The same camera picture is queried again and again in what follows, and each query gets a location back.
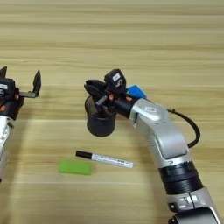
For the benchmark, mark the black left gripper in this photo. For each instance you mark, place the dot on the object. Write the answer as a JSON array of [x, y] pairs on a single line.
[[10, 108]]

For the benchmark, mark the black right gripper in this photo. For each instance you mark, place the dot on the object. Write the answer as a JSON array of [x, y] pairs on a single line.
[[122, 103]]

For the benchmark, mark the black mesh pen cup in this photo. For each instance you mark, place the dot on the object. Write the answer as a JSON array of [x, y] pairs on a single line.
[[100, 127]]

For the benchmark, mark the colourful puzzle cube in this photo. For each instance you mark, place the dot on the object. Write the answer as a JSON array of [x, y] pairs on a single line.
[[136, 92]]

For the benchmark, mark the white marker with black cap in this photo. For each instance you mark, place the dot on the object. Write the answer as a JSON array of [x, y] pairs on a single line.
[[112, 161]]

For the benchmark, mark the green eraser block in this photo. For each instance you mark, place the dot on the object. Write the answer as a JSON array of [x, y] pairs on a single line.
[[75, 167]]

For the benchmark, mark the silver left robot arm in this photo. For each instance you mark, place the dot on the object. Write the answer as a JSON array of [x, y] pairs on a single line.
[[4, 140]]

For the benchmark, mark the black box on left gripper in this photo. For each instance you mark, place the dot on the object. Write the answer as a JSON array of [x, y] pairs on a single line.
[[6, 87]]

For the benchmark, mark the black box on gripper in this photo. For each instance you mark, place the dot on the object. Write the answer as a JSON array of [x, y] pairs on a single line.
[[6, 87], [115, 80]]

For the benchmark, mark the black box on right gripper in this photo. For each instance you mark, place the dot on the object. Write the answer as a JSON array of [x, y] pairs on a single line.
[[115, 80]]

